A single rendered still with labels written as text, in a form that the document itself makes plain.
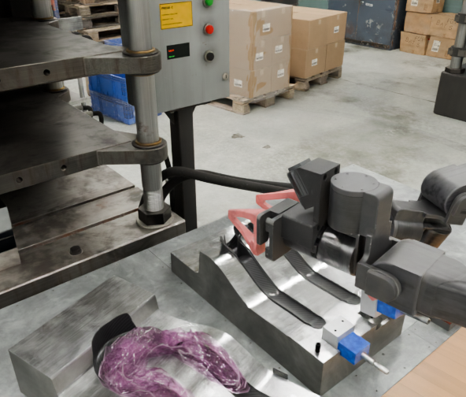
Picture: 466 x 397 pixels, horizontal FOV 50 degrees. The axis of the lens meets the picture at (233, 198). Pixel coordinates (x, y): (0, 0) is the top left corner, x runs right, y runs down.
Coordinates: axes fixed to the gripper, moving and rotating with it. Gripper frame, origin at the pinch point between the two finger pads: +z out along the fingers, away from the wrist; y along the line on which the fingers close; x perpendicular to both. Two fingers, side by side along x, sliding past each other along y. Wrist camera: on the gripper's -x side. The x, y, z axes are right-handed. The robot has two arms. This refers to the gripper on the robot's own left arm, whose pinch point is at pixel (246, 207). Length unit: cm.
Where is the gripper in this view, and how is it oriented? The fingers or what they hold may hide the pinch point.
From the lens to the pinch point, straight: 75.2
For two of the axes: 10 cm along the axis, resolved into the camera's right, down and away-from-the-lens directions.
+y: -6.8, 3.5, -6.4
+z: -7.3, -3.0, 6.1
